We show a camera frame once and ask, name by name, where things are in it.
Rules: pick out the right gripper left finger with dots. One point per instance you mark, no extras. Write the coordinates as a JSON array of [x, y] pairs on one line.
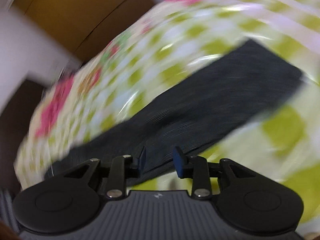
[[70, 200]]

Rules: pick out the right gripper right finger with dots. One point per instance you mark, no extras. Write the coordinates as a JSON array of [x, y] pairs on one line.
[[245, 199]]

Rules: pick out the dark grey plaid pants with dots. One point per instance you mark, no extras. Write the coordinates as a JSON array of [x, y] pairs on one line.
[[196, 113]]

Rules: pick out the brown wooden wardrobe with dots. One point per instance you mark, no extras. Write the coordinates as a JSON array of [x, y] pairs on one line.
[[84, 27]]

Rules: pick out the green checkered floral bedspread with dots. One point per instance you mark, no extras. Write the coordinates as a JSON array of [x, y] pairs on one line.
[[171, 41]]

